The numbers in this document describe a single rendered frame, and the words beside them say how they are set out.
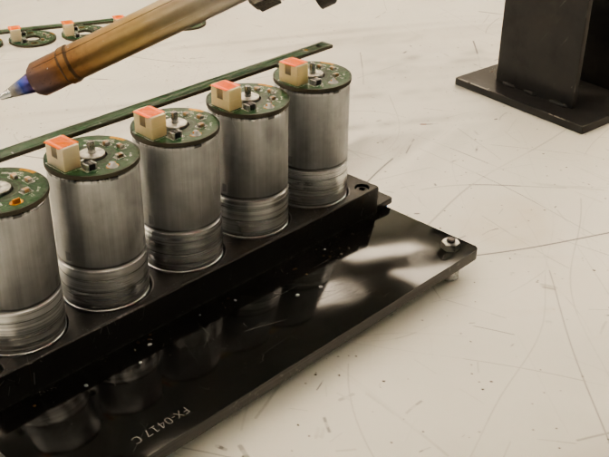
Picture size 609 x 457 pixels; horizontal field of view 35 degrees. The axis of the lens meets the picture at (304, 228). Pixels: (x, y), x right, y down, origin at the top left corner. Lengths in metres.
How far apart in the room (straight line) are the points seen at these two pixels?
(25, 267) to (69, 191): 0.02
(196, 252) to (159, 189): 0.02
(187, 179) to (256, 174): 0.03
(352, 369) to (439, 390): 0.03
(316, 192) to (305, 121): 0.03
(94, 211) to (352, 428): 0.09
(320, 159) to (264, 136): 0.03
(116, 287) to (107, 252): 0.01
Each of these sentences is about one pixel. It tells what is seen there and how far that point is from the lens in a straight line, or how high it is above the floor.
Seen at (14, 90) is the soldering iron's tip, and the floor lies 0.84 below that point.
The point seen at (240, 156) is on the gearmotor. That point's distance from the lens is 0.29.
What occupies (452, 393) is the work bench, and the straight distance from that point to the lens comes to 0.27.
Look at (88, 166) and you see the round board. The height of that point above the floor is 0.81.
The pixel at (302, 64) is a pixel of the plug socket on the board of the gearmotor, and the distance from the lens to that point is 0.30.
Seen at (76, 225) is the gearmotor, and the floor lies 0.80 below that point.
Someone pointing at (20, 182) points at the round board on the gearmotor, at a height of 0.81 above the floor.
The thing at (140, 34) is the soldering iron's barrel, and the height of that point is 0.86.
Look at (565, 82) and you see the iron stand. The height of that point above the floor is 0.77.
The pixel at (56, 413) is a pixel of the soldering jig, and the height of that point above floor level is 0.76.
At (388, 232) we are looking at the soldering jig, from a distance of 0.32.
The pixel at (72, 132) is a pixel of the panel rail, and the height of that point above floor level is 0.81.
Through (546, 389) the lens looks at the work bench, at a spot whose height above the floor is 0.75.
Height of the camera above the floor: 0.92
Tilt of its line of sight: 30 degrees down
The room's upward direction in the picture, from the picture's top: 1 degrees clockwise
